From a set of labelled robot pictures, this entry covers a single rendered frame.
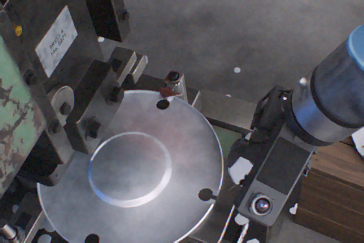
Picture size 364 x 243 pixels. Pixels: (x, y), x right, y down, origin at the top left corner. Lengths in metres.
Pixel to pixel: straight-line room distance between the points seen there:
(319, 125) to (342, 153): 0.84
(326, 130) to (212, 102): 0.56
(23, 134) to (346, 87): 0.31
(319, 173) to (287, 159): 0.78
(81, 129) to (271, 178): 0.25
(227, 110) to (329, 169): 0.37
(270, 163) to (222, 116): 0.48
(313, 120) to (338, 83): 0.06
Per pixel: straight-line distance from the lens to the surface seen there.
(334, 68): 0.53
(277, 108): 0.67
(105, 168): 0.89
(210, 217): 0.84
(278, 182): 0.62
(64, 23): 0.68
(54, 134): 0.66
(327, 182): 1.41
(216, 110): 1.10
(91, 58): 0.77
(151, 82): 1.07
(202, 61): 1.99
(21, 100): 0.57
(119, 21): 0.73
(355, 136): 1.42
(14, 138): 0.58
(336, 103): 0.54
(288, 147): 0.62
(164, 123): 0.92
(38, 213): 0.93
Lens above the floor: 1.56
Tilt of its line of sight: 57 degrees down
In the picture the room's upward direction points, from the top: 10 degrees counter-clockwise
